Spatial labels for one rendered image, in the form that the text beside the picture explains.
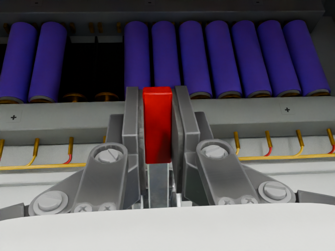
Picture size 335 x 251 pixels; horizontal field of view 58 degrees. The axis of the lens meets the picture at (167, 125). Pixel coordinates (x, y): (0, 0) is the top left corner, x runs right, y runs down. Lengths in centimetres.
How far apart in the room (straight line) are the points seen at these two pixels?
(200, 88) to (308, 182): 9
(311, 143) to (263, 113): 5
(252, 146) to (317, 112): 4
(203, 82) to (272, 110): 5
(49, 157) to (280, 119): 15
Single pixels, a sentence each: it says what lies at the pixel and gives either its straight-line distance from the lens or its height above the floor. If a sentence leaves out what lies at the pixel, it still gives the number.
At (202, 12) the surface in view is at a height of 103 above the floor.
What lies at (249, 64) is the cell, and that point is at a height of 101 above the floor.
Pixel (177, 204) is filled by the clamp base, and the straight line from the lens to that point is 16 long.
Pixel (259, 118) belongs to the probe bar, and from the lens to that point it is 19.
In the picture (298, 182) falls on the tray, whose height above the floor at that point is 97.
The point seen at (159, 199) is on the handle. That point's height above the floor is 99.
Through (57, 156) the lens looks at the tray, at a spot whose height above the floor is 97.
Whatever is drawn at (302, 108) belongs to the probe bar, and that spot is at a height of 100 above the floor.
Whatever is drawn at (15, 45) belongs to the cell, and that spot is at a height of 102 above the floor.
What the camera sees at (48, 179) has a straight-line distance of 19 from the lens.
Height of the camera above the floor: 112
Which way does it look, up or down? 42 degrees down
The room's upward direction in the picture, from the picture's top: 2 degrees clockwise
